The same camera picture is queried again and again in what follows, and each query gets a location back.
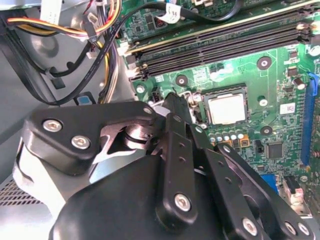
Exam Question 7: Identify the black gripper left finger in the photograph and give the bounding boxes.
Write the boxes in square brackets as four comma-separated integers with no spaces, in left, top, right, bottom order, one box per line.
[24,92,199,226]

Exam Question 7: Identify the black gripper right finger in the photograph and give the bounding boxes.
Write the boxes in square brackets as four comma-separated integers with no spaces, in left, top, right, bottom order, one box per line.
[188,124,316,240]

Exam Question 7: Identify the silver CPU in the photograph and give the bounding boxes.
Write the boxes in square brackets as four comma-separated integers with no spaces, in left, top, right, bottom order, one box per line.
[206,93,247,125]

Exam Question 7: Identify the metal locking lever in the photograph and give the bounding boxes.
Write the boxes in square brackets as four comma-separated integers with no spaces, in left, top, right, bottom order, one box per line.
[184,91,202,106]

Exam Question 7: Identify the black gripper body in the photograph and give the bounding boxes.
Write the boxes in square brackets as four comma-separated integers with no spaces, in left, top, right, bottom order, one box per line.
[48,154,236,240]

